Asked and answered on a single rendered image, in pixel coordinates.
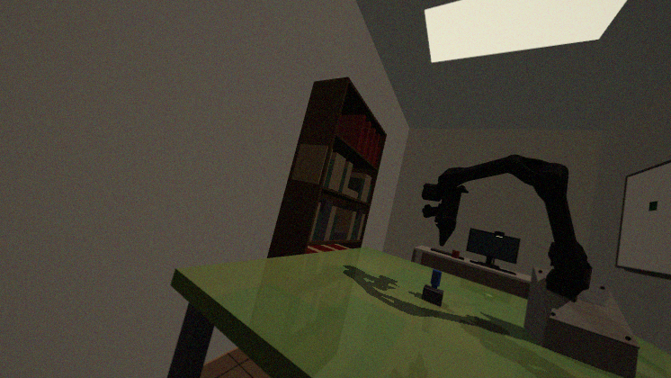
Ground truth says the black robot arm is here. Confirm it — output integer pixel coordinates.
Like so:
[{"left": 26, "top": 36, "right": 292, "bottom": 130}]
[{"left": 422, "top": 155, "right": 593, "bottom": 302}]

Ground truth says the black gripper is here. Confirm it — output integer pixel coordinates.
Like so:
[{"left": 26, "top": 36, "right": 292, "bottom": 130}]
[{"left": 434, "top": 202, "right": 459, "bottom": 246}]

